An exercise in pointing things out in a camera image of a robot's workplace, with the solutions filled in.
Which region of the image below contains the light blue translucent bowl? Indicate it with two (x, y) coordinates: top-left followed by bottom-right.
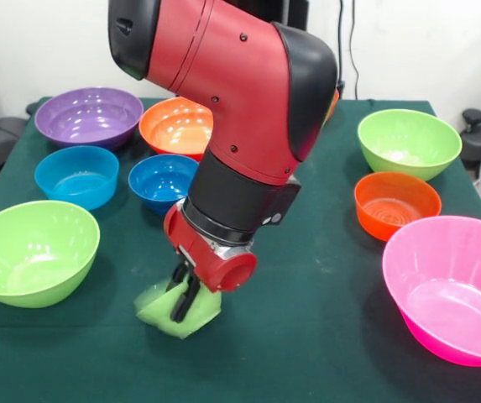
(34, 144), (120, 212)

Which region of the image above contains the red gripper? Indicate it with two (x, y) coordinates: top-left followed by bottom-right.
(163, 200), (259, 323)

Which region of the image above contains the large green bowl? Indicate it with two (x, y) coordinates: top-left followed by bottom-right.
(0, 200), (102, 310)
(357, 108), (463, 182)

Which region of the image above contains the black wall cable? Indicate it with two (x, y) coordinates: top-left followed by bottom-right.
(334, 0), (361, 101)

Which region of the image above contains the small translucent orange bowl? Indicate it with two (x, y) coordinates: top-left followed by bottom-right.
(323, 89), (341, 127)
(353, 170), (442, 243)

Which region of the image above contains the large pink bowl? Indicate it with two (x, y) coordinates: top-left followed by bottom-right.
(381, 215), (481, 368)

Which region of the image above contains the large orange bowl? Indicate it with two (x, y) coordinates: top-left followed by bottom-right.
(138, 97), (215, 163)

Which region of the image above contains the small green bowl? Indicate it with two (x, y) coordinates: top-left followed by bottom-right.
(133, 272), (223, 340)

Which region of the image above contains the small dark blue bowl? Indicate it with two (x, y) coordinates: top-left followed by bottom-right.
(128, 153), (200, 217)

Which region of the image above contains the purple bowl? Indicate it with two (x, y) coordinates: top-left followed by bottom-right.
(34, 86), (145, 152)

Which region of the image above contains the dark green table cloth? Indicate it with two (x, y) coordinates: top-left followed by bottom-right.
(0, 97), (481, 403)

